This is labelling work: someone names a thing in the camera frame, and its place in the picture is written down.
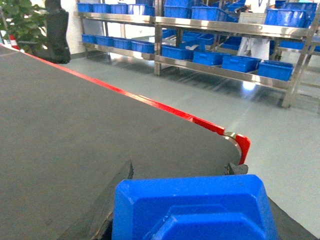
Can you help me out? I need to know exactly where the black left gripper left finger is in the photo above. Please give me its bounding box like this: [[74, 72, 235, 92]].
[[59, 160, 134, 240]]

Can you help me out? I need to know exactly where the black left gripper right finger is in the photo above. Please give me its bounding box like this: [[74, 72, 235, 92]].
[[224, 162, 249, 176]]

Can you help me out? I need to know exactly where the blue bottle-shaped block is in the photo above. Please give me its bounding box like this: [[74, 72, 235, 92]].
[[111, 175, 279, 240]]

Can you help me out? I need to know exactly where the stainless steel shelf rack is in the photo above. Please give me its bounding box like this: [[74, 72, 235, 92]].
[[76, 0, 320, 109]]

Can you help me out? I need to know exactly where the dark grey table mat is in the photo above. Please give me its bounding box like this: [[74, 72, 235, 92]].
[[0, 45, 243, 240]]

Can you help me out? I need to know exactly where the person in black clothes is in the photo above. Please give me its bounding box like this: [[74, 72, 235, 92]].
[[37, 0, 71, 64]]

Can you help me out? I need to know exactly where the green potted plant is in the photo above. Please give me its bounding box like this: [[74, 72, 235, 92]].
[[0, 0, 46, 53]]

